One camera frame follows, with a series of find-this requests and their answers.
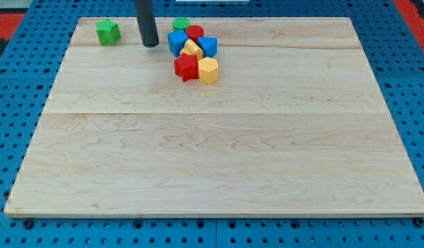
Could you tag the blue triangle block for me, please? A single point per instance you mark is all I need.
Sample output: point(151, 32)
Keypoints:
point(209, 45)

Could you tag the red circle block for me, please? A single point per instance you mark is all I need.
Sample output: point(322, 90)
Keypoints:
point(194, 32)

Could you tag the green circle block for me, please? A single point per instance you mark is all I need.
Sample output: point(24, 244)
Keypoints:
point(180, 23)

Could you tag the yellow hexagon block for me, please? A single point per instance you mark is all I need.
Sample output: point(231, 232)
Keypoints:
point(208, 70)

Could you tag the red star block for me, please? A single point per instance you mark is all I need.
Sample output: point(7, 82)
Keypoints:
point(186, 67)

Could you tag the yellow heart block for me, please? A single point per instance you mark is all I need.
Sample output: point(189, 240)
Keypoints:
point(191, 48)

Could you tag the light wooden board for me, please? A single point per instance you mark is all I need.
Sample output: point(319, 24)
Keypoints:
point(295, 127)

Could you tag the blue cube block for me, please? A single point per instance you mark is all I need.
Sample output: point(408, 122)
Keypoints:
point(176, 41)

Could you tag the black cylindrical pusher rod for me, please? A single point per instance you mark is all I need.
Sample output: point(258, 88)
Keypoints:
point(147, 23)

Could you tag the green star block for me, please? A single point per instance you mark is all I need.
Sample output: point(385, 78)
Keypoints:
point(108, 32)

